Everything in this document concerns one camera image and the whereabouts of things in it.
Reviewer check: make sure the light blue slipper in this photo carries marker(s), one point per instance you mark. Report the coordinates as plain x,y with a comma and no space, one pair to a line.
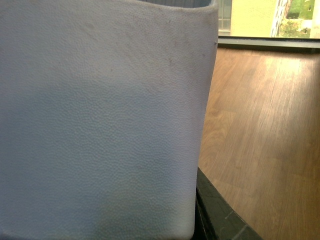
102,106

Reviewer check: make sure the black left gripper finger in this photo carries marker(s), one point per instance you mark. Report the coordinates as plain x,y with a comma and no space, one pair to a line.
214,217

